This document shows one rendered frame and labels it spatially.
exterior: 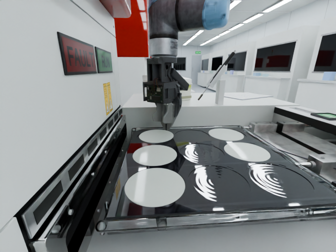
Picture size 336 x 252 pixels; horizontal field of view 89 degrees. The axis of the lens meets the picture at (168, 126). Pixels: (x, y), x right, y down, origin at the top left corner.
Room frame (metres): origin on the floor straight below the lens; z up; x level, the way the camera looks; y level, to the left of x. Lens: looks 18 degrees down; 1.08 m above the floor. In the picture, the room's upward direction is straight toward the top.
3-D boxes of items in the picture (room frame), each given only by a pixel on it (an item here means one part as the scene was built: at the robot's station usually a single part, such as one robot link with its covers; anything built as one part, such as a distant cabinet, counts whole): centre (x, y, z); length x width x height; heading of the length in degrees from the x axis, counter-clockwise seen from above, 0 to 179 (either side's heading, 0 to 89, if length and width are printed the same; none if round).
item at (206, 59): (11.69, -2.66, 1.00); 1.80 x 1.08 x 2.00; 4
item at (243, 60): (7.30, -3.00, 1.00); 1.80 x 1.08 x 2.00; 4
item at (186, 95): (0.70, -0.05, 1.00); 0.07 x 0.07 x 0.07; 31
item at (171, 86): (0.49, 0.02, 1.05); 0.09 x 0.08 x 0.12; 147
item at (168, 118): (0.48, 0.00, 0.95); 0.06 x 0.03 x 0.09; 147
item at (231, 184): (0.36, -0.08, 0.90); 0.34 x 0.34 x 0.01; 4
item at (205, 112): (0.75, -0.15, 0.89); 0.62 x 0.35 x 0.14; 94
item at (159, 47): (0.50, 0.01, 1.13); 0.08 x 0.08 x 0.05
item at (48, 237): (0.33, 0.13, 0.89); 0.44 x 0.02 x 0.10; 4
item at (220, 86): (0.61, -0.17, 1.03); 0.06 x 0.04 x 0.13; 94
